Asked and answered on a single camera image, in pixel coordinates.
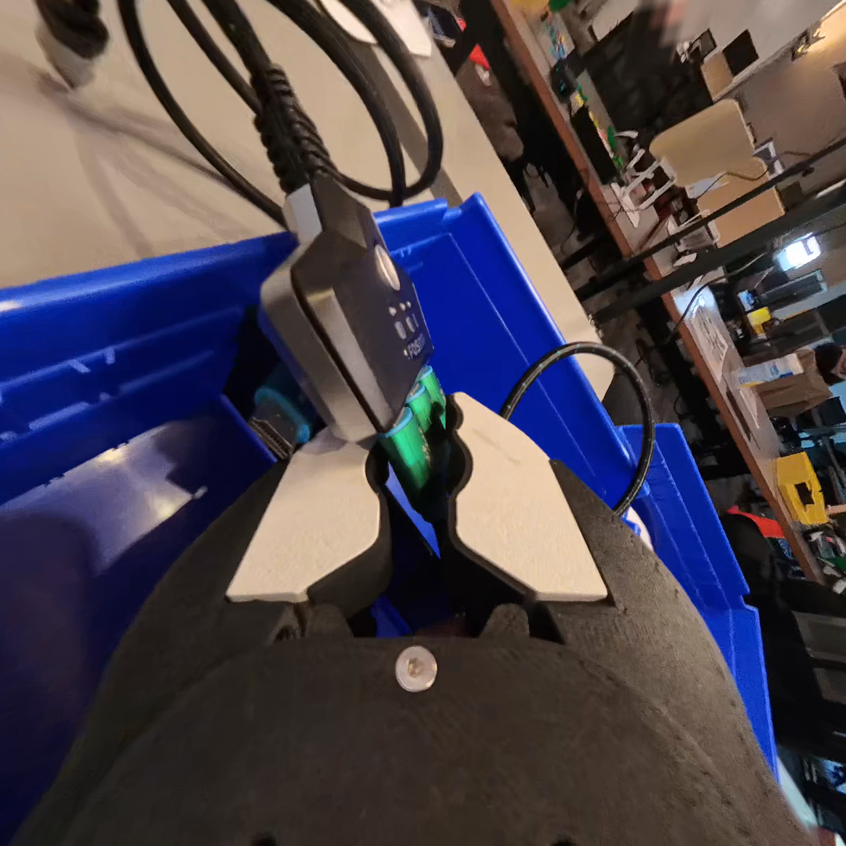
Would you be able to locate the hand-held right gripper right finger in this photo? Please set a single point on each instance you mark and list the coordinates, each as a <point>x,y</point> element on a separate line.
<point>522,522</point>

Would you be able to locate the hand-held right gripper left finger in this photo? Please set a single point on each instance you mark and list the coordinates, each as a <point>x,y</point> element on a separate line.
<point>310,529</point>

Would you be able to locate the blue plastic bin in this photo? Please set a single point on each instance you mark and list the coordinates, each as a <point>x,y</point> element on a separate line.
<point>132,330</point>
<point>700,562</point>

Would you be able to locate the long wooden table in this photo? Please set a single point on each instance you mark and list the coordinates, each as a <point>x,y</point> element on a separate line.
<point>760,436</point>

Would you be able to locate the yellow slotted bin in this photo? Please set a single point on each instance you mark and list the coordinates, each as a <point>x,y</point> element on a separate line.
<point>800,486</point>

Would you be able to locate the long black box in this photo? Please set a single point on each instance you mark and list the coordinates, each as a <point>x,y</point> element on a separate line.
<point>595,149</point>

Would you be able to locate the beige panel on white stand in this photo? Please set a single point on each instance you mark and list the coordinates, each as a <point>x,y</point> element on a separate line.
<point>700,139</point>
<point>747,211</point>

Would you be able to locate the small black electronic devices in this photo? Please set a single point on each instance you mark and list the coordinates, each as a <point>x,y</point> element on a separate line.
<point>565,76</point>

